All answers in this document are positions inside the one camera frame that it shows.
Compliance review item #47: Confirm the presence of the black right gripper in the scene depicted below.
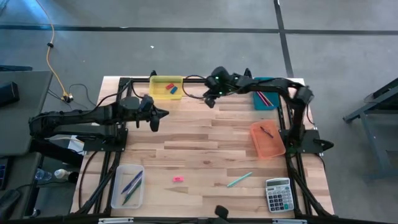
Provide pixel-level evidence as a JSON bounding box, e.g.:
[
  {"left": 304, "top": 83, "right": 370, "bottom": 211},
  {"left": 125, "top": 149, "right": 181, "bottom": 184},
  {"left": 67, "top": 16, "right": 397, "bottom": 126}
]
[{"left": 203, "top": 65, "right": 240, "bottom": 109}]

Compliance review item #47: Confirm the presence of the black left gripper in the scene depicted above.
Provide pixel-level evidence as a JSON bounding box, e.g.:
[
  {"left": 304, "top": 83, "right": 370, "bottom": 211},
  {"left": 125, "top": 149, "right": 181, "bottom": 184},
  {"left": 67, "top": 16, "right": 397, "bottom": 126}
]
[{"left": 119, "top": 94, "right": 170, "bottom": 133}]

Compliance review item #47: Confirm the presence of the pink pencil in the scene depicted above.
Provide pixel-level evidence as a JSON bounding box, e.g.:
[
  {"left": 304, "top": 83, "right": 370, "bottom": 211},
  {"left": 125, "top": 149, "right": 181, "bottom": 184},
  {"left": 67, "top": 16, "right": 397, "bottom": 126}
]
[{"left": 256, "top": 91, "right": 271, "bottom": 107}]

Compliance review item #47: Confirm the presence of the dark blue pen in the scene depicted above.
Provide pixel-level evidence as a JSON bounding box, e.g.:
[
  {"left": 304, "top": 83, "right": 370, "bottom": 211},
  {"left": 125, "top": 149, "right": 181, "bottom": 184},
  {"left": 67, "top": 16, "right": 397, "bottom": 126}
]
[{"left": 120, "top": 170, "right": 144, "bottom": 195}]

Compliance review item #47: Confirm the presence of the grey pen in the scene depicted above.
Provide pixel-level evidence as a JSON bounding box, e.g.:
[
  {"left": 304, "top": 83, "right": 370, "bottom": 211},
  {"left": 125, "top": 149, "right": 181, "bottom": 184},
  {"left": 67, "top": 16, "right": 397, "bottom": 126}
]
[{"left": 123, "top": 176, "right": 144, "bottom": 198}]

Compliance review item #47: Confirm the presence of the mint green pen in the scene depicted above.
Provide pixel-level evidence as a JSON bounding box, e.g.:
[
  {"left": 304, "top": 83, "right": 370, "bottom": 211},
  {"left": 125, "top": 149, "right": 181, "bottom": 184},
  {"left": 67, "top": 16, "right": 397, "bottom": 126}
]
[{"left": 226, "top": 171, "right": 254, "bottom": 188}]

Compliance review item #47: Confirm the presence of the yellow translucent plastic bin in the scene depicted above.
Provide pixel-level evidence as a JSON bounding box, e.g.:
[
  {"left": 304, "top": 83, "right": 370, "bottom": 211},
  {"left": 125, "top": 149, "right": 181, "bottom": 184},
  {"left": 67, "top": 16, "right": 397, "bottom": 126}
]
[{"left": 149, "top": 75, "right": 184, "bottom": 101}]

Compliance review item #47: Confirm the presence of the teal plastic bin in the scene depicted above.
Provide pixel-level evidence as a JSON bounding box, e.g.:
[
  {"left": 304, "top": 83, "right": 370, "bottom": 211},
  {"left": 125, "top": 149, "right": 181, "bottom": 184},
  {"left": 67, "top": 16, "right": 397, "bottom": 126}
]
[{"left": 252, "top": 77, "right": 280, "bottom": 111}]

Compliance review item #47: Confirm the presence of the orange plastic bin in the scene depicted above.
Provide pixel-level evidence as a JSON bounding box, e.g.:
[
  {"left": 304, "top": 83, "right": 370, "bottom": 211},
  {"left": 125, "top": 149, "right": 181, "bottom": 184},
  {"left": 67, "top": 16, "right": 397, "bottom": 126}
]
[{"left": 249, "top": 119, "right": 287, "bottom": 160}]

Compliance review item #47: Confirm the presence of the white paper sheet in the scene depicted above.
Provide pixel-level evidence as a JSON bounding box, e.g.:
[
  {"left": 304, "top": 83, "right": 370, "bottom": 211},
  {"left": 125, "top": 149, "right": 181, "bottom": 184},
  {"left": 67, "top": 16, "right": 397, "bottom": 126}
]
[{"left": 49, "top": 134, "right": 88, "bottom": 156}]

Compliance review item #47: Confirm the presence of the clear plastic bin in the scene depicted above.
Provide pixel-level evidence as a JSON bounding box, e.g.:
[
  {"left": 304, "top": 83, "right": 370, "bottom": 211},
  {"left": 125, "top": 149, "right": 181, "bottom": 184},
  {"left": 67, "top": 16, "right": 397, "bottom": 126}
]
[{"left": 111, "top": 164, "right": 146, "bottom": 210}]

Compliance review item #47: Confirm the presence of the white bottle black cap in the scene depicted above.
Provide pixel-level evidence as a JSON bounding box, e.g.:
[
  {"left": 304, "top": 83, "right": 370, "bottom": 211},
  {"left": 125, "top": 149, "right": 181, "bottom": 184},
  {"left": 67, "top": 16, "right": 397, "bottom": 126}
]
[{"left": 54, "top": 168, "right": 80, "bottom": 184}]

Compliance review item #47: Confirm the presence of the grey desk calculator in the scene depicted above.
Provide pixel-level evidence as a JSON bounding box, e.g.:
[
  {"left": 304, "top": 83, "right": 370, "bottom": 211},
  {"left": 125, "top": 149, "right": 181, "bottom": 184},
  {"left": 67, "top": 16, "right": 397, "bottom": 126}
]
[{"left": 264, "top": 177, "right": 295, "bottom": 214}]

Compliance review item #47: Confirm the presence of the clear water bottle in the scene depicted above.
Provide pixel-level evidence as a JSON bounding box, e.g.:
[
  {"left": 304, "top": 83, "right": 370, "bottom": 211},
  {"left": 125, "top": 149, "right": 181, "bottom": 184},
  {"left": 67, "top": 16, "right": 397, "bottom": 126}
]
[{"left": 34, "top": 168, "right": 53, "bottom": 182}]

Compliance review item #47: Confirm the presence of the grey side desk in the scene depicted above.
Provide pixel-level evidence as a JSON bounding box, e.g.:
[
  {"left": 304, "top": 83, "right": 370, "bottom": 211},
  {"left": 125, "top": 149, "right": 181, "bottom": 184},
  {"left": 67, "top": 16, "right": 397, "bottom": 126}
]
[{"left": 0, "top": 70, "right": 53, "bottom": 156}]

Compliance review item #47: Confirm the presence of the black speaker box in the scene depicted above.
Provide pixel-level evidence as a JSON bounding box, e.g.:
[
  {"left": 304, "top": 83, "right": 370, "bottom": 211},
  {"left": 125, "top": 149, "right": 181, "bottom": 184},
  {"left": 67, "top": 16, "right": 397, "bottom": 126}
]
[{"left": 0, "top": 81, "right": 21, "bottom": 108}]

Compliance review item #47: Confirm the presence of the black aluminium table frame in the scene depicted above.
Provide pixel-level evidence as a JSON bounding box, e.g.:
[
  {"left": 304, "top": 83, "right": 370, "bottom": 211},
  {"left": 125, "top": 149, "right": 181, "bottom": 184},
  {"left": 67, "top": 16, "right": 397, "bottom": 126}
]
[{"left": 70, "top": 67, "right": 335, "bottom": 224}]

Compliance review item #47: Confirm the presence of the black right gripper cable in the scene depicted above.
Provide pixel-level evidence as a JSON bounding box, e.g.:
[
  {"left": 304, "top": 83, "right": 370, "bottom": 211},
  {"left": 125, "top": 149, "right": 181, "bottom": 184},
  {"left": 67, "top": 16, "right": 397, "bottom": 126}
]
[{"left": 181, "top": 74, "right": 210, "bottom": 100}]

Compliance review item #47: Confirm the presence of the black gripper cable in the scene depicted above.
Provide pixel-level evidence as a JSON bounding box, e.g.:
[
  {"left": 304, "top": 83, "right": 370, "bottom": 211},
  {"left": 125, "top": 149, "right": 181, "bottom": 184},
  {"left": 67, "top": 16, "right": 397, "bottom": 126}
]
[
  {"left": 181, "top": 74, "right": 210, "bottom": 100},
  {"left": 93, "top": 79, "right": 139, "bottom": 108}
]

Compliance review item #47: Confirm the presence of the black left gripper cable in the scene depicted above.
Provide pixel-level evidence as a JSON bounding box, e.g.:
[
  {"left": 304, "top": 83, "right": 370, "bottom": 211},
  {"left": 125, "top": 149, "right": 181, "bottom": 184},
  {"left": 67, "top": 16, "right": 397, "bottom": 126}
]
[{"left": 93, "top": 79, "right": 139, "bottom": 108}]

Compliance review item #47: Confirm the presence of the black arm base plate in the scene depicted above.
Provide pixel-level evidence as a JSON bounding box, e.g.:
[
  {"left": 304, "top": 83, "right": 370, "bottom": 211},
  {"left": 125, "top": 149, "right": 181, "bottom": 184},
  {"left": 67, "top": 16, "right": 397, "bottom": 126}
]
[
  {"left": 83, "top": 129, "right": 129, "bottom": 152},
  {"left": 279, "top": 129, "right": 335, "bottom": 156}
]

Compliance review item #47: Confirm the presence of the thin black floor cable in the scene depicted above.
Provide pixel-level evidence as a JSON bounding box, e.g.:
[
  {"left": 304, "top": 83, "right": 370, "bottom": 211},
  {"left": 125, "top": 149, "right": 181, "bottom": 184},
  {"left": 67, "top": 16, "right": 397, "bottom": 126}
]
[{"left": 46, "top": 83, "right": 98, "bottom": 106}]

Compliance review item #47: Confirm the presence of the silver metal bracket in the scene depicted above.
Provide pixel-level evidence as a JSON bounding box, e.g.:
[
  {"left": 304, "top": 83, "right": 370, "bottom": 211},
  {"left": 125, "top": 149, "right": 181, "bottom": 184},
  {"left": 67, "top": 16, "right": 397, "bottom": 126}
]
[
  {"left": 272, "top": 218, "right": 308, "bottom": 224},
  {"left": 98, "top": 217, "right": 134, "bottom": 224}
]

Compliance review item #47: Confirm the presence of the black leader arm handle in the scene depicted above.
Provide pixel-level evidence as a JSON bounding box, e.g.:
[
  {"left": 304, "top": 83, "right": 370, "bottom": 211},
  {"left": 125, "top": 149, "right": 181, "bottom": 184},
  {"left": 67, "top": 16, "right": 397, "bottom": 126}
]
[{"left": 214, "top": 204, "right": 230, "bottom": 224}]

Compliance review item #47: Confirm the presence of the orange extension cable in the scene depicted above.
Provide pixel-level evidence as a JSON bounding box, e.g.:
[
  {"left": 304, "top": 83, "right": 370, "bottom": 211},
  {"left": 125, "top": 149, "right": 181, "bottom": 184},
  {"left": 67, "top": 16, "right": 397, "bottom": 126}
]
[{"left": 35, "top": 0, "right": 71, "bottom": 98}]

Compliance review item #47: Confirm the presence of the grey-blue metal table frame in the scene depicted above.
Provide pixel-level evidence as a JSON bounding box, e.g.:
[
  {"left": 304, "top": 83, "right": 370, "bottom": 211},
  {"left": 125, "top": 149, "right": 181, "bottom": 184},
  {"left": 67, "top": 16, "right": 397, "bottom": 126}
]
[{"left": 343, "top": 77, "right": 398, "bottom": 184}]

